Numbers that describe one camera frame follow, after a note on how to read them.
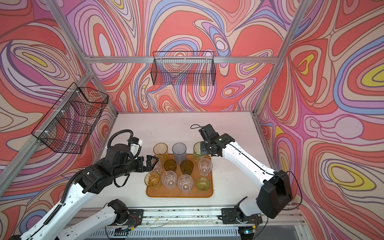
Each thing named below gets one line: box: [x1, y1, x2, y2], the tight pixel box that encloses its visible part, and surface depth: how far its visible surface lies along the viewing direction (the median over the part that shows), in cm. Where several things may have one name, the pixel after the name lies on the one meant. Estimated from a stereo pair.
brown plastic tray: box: [144, 154, 213, 198], surface depth 84 cm
